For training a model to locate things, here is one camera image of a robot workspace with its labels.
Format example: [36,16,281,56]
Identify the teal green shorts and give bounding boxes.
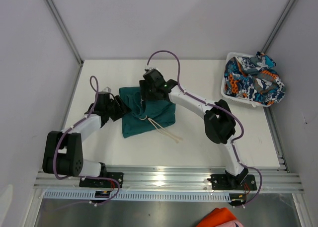
[119,87,176,138]

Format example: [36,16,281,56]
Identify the patterned blue orange shorts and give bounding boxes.
[224,52,286,106]

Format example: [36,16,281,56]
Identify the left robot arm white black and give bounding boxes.
[42,91,131,179]

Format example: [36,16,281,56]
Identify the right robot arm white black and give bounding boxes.
[139,69,248,188]

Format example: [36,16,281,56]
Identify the white plastic mesh basket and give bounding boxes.
[221,52,270,108]

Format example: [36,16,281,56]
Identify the orange cloth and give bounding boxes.
[196,208,236,227]

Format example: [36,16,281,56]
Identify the pink cloth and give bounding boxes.
[217,220,243,227]

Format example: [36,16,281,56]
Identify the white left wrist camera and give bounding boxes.
[102,86,111,93]

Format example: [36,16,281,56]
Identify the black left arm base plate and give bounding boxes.
[79,172,124,188]

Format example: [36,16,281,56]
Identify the white slotted cable duct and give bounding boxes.
[43,189,231,203]

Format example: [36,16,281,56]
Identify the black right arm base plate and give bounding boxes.
[207,174,257,191]

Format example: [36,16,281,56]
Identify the left aluminium frame post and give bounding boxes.
[44,0,83,67]

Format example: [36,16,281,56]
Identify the aluminium frame post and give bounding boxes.
[261,0,298,53]
[44,0,83,67]

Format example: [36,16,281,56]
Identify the right aluminium frame post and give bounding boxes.
[261,0,298,53]

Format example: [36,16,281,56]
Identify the aluminium mounting rail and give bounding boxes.
[33,165,304,194]

